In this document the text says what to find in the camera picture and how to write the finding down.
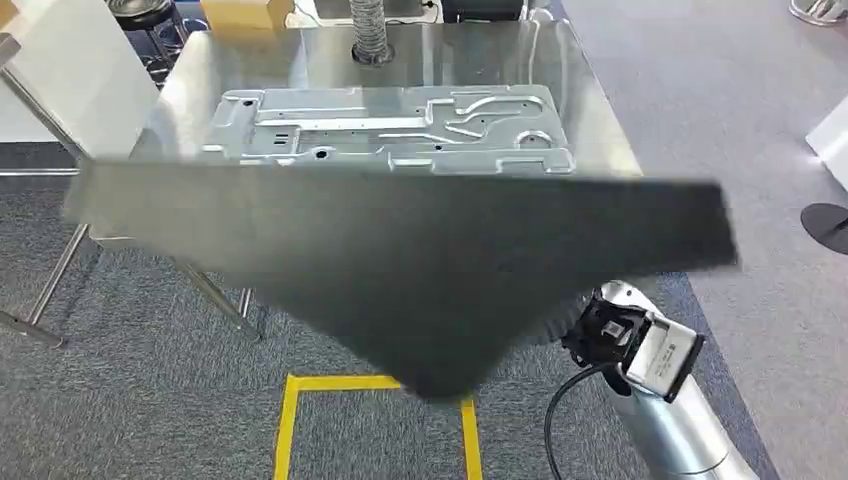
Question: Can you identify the black stool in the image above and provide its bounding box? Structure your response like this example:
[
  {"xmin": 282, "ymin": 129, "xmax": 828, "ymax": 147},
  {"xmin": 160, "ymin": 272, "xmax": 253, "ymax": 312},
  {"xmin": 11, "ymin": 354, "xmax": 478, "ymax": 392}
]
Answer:
[{"xmin": 104, "ymin": 0, "xmax": 211, "ymax": 86}]

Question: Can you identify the white box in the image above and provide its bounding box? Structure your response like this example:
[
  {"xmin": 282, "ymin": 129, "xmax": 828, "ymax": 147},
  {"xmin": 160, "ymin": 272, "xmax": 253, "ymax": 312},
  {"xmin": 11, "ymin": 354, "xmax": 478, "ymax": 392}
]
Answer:
[{"xmin": 804, "ymin": 95, "xmax": 848, "ymax": 195}]

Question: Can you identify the steel table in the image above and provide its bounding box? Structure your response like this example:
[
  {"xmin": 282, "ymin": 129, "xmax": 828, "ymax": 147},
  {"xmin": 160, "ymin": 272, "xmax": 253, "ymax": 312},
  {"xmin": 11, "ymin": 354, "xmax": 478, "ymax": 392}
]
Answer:
[{"xmin": 128, "ymin": 17, "xmax": 645, "ymax": 181}]

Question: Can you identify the black round base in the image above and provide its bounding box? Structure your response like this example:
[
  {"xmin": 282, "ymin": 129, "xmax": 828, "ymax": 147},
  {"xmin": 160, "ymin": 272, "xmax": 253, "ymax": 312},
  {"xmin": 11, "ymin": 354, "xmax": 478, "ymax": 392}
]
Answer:
[{"xmin": 799, "ymin": 201, "xmax": 848, "ymax": 257}]

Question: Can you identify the black plastic plate frame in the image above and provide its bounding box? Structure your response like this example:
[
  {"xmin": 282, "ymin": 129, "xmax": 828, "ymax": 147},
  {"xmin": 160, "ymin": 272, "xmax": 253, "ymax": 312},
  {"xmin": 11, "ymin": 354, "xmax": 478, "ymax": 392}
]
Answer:
[{"xmin": 62, "ymin": 157, "xmax": 741, "ymax": 403}]

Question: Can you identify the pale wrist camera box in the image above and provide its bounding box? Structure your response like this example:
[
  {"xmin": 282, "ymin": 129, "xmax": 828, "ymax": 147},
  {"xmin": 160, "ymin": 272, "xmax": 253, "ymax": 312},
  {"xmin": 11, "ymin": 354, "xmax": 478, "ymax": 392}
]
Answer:
[{"xmin": 621, "ymin": 310, "xmax": 708, "ymax": 405}]

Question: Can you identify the cardboard box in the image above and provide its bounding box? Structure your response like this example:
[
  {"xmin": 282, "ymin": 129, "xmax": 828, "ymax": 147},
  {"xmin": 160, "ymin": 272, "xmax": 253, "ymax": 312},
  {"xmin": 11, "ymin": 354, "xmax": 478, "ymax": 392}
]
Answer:
[{"xmin": 199, "ymin": 0, "xmax": 295, "ymax": 32}]

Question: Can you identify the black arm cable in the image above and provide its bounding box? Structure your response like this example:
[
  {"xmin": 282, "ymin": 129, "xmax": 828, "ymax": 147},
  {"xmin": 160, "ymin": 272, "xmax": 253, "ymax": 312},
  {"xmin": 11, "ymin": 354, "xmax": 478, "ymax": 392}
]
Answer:
[{"xmin": 543, "ymin": 360, "xmax": 621, "ymax": 480}]

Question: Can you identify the chrome metal frame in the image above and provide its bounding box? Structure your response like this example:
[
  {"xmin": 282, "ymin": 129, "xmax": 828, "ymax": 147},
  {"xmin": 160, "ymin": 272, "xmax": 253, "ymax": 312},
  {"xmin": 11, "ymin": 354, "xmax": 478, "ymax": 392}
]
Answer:
[{"xmin": 787, "ymin": 0, "xmax": 848, "ymax": 28}]

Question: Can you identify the yellow floor tape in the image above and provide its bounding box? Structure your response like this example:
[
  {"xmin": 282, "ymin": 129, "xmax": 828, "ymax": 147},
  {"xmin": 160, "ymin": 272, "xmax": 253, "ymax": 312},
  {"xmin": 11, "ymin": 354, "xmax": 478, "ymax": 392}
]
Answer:
[{"xmin": 272, "ymin": 373, "xmax": 484, "ymax": 480}]

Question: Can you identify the grey ribbed hose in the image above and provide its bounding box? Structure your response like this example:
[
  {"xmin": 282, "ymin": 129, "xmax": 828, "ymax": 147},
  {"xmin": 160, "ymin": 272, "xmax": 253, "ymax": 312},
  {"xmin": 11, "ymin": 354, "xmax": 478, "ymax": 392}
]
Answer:
[{"xmin": 348, "ymin": 0, "xmax": 397, "ymax": 67}]

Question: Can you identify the black device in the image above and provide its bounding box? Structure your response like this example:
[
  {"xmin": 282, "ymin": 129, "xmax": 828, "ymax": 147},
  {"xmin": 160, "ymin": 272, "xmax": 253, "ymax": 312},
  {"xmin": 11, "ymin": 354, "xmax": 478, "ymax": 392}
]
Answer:
[{"xmin": 439, "ymin": 0, "xmax": 529, "ymax": 24}]

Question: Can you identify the stamped metal panel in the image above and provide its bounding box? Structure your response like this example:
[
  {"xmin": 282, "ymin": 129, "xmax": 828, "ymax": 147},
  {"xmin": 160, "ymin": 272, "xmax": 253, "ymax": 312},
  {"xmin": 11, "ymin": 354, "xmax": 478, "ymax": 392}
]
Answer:
[{"xmin": 197, "ymin": 84, "xmax": 577, "ymax": 178}]

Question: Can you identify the metal stand frame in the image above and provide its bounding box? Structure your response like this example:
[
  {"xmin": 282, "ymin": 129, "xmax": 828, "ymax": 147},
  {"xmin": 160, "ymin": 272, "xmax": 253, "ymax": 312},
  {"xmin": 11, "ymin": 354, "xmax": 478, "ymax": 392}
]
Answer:
[{"xmin": 0, "ymin": 64, "xmax": 268, "ymax": 350}]

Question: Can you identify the white board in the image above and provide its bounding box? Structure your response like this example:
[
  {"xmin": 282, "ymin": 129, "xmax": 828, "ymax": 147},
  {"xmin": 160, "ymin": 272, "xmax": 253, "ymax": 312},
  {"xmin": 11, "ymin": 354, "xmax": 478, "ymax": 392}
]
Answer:
[{"xmin": 0, "ymin": 0, "xmax": 162, "ymax": 162}]

